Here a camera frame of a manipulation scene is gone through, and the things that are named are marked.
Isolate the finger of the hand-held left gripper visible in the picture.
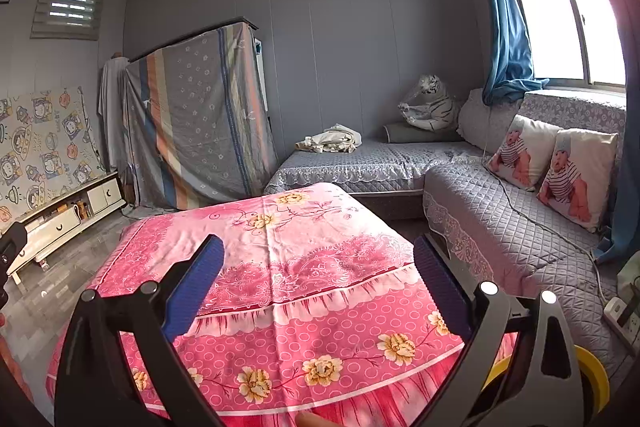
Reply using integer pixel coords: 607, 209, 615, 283
0, 222, 28, 280

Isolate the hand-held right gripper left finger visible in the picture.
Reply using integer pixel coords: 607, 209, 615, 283
54, 234, 226, 427

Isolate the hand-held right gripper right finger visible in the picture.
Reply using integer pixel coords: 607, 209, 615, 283
414, 234, 583, 427

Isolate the yellow rimmed bin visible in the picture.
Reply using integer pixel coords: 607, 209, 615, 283
480, 344, 611, 413

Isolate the white TV cabinet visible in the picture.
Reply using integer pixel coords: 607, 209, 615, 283
7, 171, 127, 280

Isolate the grey quilted sofa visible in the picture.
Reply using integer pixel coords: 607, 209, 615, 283
264, 88, 640, 358

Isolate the pink floral bedspread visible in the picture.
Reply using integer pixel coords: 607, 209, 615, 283
45, 182, 518, 427

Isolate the cartoon printed cloth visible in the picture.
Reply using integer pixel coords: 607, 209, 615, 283
0, 86, 106, 228

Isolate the baby print pillow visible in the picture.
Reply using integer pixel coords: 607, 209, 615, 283
536, 128, 620, 233
487, 114, 563, 192

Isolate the grey bolster pillow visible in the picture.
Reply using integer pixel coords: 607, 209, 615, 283
382, 122, 463, 144

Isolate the grey quilted cushion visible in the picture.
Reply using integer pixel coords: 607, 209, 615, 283
457, 88, 526, 152

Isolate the striped grey wardrobe cover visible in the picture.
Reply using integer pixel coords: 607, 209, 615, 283
122, 22, 278, 212

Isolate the grey hanging cloth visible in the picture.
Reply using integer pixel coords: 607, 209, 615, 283
97, 56, 132, 172

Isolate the white power strip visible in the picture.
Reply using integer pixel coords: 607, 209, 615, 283
602, 297, 640, 343

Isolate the white tiger plush toy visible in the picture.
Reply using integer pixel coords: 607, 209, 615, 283
398, 74, 461, 131

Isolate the beige cloth pile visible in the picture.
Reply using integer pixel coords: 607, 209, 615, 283
294, 123, 363, 154

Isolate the blue curtain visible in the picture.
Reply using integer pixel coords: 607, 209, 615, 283
460, 0, 548, 106
592, 0, 640, 265

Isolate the grey window blind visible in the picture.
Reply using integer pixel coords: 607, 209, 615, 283
31, 0, 107, 42

